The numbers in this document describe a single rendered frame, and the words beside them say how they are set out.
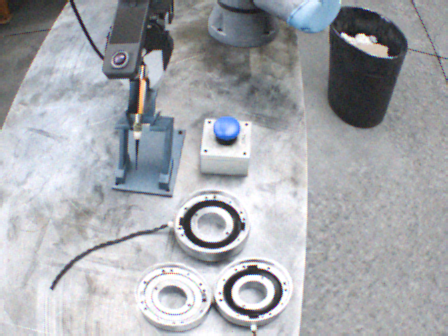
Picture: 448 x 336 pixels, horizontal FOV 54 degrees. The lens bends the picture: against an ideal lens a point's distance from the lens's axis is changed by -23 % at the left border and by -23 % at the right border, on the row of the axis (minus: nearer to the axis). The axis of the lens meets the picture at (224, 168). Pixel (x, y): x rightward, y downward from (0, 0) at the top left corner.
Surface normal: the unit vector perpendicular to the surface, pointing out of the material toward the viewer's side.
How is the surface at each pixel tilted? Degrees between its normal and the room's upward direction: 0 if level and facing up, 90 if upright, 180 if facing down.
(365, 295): 0
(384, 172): 0
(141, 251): 0
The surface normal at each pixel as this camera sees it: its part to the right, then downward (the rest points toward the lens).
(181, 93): 0.01, -0.60
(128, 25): -0.01, -0.09
